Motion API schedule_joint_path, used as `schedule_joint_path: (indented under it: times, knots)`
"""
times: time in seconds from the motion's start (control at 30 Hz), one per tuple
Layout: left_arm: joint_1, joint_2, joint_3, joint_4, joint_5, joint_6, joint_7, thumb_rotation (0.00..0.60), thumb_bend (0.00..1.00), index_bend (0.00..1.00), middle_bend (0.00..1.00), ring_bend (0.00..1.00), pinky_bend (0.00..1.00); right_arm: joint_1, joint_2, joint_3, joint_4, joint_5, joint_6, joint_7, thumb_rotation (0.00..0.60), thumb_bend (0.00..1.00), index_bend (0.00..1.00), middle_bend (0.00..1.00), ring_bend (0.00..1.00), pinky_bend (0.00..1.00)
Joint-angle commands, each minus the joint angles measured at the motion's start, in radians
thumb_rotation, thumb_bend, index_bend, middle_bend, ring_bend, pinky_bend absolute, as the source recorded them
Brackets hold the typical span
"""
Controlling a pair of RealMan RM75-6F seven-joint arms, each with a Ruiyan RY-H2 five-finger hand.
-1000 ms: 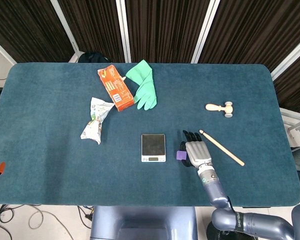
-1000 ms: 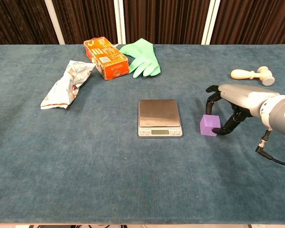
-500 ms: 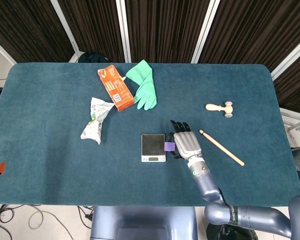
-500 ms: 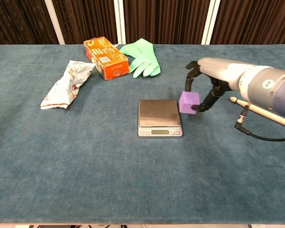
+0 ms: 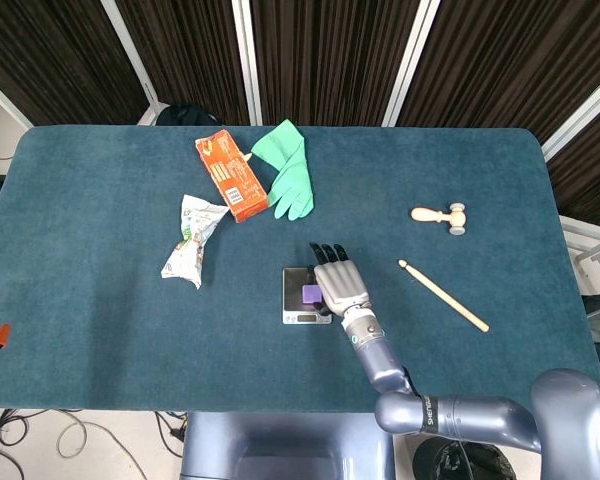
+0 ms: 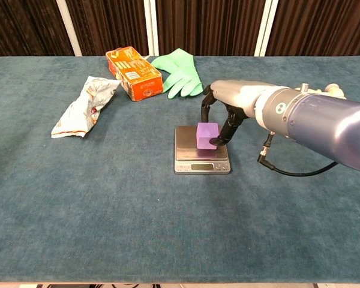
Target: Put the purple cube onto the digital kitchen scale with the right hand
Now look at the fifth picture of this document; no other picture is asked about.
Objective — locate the crumpled white snack bag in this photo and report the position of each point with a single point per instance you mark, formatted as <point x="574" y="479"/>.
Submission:
<point x="192" y="240"/>

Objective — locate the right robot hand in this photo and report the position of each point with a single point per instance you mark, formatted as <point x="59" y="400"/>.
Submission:
<point x="337" y="282"/>

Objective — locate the black bag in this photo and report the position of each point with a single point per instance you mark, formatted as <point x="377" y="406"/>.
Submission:
<point x="186" y="115"/>

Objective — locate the green rubber glove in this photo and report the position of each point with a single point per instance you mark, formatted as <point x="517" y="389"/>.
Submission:
<point x="290" y="172"/>

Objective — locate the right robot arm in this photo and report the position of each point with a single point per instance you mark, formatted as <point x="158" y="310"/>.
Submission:
<point x="460" y="395"/>

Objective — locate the blue table mat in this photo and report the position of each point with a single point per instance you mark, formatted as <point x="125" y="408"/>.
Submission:
<point x="130" y="325"/>

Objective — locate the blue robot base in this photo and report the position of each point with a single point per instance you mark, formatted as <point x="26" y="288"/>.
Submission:
<point x="287" y="446"/>

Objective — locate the small digital scale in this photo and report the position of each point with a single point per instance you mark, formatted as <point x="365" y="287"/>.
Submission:
<point x="297" y="300"/>

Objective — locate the small wooden mallet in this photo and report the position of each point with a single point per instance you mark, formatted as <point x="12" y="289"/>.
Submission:
<point x="445" y="216"/>

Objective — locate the orange cardboard box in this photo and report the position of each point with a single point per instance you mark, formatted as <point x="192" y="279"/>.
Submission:
<point x="231" y="176"/>

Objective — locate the purple cube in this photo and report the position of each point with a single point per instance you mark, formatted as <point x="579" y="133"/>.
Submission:
<point x="310" y="293"/>

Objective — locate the wooden drumstick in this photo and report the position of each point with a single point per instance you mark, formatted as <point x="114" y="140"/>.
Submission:
<point x="442" y="295"/>

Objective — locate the black trash bin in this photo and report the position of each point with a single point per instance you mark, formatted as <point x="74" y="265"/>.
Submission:
<point x="460" y="462"/>

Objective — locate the white metal rack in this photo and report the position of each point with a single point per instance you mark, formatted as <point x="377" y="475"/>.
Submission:
<point x="587" y="245"/>

